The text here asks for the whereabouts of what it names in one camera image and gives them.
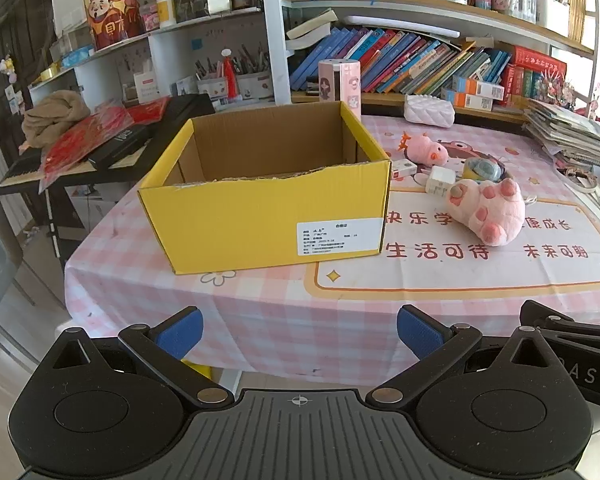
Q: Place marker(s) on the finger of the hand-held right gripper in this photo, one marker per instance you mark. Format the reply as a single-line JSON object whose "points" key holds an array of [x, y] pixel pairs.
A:
{"points": [[570, 330]]}

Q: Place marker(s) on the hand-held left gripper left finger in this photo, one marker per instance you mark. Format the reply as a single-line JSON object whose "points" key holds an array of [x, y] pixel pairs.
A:
{"points": [[180, 334]]}

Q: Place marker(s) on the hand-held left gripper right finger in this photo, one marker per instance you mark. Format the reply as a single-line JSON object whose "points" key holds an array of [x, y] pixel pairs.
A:
{"points": [[420, 332]]}

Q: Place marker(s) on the yellow cardboard box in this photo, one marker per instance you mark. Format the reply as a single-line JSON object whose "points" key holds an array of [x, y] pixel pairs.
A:
{"points": [[230, 222]]}

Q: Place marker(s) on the white charger block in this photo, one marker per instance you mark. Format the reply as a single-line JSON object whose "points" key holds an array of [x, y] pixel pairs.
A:
{"points": [[440, 182]]}

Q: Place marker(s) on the yellow tape roll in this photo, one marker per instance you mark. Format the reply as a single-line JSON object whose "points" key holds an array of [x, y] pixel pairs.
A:
{"points": [[482, 169]]}

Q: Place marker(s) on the pink printed table mat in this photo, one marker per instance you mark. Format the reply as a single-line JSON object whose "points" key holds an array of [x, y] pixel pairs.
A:
{"points": [[280, 310]]}

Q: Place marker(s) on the small white red box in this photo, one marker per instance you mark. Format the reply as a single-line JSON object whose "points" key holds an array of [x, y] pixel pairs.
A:
{"points": [[403, 169]]}

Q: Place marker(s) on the pink chick plush toy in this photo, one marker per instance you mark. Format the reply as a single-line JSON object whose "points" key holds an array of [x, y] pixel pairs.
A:
{"points": [[425, 149]]}

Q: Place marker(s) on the black electronic keyboard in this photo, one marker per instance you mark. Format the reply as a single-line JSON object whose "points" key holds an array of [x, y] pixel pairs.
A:
{"points": [[120, 152]]}

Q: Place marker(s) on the stack of papers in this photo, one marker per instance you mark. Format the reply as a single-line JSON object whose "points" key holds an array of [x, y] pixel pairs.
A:
{"points": [[570, 132]]}

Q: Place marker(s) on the red paper decorations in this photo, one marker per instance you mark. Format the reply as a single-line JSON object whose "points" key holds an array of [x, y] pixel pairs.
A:
{"points": [[85, 137]]}

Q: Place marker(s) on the white quilted pouch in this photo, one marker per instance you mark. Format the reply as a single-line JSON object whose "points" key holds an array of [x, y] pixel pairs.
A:
{"points": [[429, 110]]}

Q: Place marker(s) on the ornate red headdress ornament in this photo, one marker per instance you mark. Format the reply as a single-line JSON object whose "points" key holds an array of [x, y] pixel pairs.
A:
{"points": [[557, 90]]}

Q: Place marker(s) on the beige scarf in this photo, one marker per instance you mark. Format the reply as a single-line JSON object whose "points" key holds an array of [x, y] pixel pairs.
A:
{"points": [[55, 117]]}

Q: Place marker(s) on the white pen holder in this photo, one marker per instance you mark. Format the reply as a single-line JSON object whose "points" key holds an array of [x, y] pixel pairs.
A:
{"points": [[211, 85], [254, 82]]}

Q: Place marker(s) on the red thick dictionaries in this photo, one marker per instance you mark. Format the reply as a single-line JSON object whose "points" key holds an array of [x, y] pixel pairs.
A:
{"points": [[535, 72]]}

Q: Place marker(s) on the pink humidifier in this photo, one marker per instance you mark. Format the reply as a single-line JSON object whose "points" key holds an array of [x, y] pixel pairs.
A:
{"points": [[340, 85]]}

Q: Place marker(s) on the red tassel ornament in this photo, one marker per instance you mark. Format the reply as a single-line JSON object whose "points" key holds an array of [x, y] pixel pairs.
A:
{"points": [[230, 75]]}

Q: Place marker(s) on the row of slanted books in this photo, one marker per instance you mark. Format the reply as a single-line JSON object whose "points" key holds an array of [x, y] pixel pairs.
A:
{"points": [[405, 60]]}

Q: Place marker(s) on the white shelf unit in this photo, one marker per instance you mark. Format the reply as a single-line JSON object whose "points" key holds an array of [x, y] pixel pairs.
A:
{"points": [[275, 35]]}

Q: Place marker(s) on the white bottle yellow label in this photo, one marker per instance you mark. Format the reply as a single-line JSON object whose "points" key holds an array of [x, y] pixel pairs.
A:
{"points": [[165, 10]]}

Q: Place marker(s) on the wooden bookshelf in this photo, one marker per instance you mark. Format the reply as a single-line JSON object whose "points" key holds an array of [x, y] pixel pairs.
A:
{"points": [[430, 6]]}

